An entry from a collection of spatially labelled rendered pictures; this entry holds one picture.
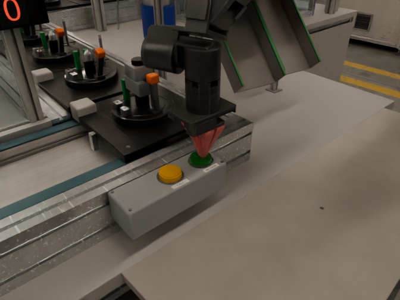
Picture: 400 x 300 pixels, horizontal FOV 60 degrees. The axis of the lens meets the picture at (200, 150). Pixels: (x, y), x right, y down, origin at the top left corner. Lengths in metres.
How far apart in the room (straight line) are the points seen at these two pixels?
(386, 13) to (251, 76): 3.99
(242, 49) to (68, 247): 0.60
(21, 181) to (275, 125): 0.64
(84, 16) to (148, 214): 1.52
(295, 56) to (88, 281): 0.76
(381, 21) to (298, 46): 3.82
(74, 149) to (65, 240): 0.25
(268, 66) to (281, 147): 0.21
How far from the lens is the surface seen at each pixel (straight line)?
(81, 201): 0.59
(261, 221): 0.68
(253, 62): 0.91
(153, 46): 0.57
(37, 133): 0.83
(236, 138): 0.75
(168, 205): 0.59
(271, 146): 0.89
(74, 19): 1.96
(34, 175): 0.76
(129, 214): 0.55
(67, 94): 0.94
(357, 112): 1.13
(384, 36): 4.85
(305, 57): 1.04
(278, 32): 1.03
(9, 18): 0.74
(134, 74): 0.73
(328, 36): 2.29
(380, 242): 0.71
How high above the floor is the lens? 1.33
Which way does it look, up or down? 34 degrees down
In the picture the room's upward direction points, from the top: straight up
